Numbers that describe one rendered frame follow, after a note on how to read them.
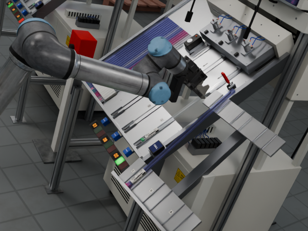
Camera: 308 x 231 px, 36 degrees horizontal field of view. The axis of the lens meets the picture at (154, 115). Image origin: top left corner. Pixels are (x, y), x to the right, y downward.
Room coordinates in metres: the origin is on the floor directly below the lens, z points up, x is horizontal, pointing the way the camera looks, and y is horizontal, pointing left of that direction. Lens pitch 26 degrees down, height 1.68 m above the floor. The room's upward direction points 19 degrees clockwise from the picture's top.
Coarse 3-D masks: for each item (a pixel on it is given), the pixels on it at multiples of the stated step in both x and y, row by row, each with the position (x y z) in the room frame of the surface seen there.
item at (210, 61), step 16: (192, 0) 2.37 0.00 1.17; (176, 16) 2.29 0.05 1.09; (192, 16) 2.26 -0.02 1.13; (208, 16) 2.22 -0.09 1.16; (192, 32) 2.15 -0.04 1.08; (208, 48) 2.03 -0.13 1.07; (208, 64) 1.94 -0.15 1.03; (224, 64) 1.91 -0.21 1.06; (208, 80) 1.85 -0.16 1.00; (240, 80) 1.81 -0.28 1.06
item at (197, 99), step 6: (234, 72) 1.84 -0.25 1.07; (228, 78) 1.83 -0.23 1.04; (216, 84) 1.81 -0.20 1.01; (210, 90) 1.79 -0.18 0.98; (198, 96) 1.77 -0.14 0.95; (204, 96) 1.77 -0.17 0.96; (192, 102) 1.75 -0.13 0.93; (186, 108) 1.73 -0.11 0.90; (174, 114) 1.72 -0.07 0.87; (180, 114) 1.72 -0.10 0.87; (168, 120) 1.70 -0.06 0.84; (162, 126) 1.68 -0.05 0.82; (144, 138) 1.64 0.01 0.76
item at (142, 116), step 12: (120, 96) 1.90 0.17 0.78; (132, 96) 1.88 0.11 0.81; (108, 108) 1.85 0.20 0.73; (120, 108) 1.83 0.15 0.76; (132, 108) 1.82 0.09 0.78; (144, 108) 1.80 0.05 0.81; (156, 108) 1.78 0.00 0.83; (120, 120) 1.77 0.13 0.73; (132, 120) 1.75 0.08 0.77; (144, 120) 1.74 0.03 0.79; (156, 120) 1.73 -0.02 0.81; (132, 132) 1.70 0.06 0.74; (144, 132) 1.68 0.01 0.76; (156, 132) 1.67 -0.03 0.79; (168, 132) 1.65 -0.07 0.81; (144, 144) 1.63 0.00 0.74
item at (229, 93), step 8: (232, 88) 1.61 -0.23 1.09; (224, 96) 1.59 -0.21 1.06; (216, 104) 1.57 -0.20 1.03; (208, 112) 1.54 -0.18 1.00; (200, 120) 1.52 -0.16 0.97; (192, 128) 1.50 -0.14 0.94; (184, 136) 1.48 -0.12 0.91; (176, 144) 1.46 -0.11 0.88; (152, 160) 1.42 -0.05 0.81; (144, 168) 1.40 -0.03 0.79; (128, 184) 1.35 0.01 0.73
